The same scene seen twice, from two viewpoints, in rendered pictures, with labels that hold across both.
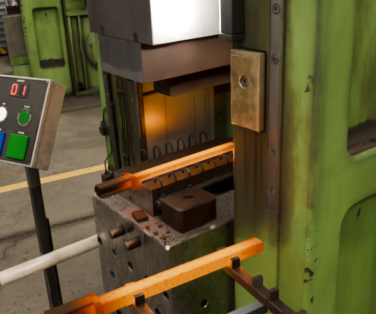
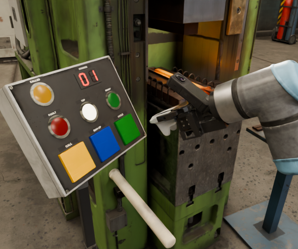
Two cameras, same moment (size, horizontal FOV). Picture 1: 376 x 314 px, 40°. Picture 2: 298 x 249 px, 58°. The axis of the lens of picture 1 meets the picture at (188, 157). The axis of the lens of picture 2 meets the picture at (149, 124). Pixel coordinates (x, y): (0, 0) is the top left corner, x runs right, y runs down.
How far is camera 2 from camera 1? 187 cm
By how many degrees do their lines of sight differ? 76
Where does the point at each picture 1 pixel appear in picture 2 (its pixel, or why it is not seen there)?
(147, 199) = not seen: hidden behind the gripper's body
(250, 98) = (241, 18)
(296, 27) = not seen: outside the picture
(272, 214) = (236, 71)
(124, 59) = (209, 8)
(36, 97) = (109, 76)
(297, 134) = (249, 28)
